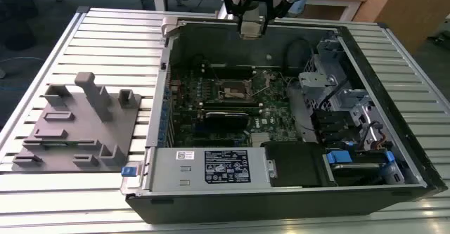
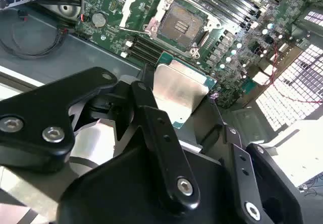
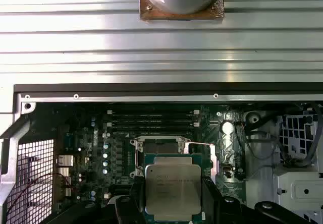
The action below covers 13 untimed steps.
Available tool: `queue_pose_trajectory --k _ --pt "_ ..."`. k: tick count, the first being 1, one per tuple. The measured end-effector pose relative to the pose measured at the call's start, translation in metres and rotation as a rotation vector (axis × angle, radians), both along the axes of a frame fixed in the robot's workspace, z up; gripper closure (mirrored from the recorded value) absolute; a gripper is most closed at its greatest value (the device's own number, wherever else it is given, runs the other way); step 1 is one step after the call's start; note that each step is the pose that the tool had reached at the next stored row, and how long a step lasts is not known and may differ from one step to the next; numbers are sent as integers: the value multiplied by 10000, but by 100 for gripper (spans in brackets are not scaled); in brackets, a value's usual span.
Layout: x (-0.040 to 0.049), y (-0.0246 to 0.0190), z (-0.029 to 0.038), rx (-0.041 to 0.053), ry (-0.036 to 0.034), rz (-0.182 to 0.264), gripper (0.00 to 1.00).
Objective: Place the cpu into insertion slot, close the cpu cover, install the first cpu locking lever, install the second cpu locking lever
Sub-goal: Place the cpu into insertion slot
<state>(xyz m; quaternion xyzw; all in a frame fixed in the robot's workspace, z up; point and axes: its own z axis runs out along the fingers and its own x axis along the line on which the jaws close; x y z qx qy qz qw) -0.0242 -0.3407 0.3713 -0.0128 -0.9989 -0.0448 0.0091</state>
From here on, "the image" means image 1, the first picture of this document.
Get blue disk carrier handle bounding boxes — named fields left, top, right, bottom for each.
left=325, top=150, right=353, bottom=164

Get black looped cable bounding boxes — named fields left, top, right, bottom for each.
left=284, top=37, right=314, bottom=71

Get green RAM stick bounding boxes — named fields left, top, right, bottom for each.
left=42, top=141, right=79, bottom=148

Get black PC case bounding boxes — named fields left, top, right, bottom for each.
left=125, top=16, right=449, bottom=226

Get black graphics card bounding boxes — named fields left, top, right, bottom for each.
left=204, top=111, right=250, bottom=133

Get CPU socket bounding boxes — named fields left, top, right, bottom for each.
left=217, top=79, right=257, bottom=103

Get wooden cabinet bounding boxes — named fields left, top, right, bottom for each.
left=353, top=0, right=450, bottom=54

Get grey case release latch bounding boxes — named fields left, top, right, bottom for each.
left=161, top=16, right=181, bottom=38

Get silver CPU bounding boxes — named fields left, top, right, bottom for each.
left=240, top=17, right=268, bottom=40

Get green motherboard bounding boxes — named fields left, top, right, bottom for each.
left=169, top=67, right=308, bottom=149

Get silver power supply unit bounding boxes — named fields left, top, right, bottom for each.
left=141, top=147, right=274, bottom=191

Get black hard disk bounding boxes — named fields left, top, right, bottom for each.
left=330, top=162, right=385, bottom=187

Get silver metal drive cage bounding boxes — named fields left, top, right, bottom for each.
left=298, top=37, right=409, bottom=150

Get silver chipset heatsink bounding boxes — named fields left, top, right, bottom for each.
left=252, top=132, right=273, bottom=143

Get black office chair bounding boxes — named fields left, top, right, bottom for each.
left=0, top=0, right=41, bottom=52

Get grey parts rack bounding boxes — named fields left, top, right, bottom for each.
left=11, top=72, right=144, bottom=172

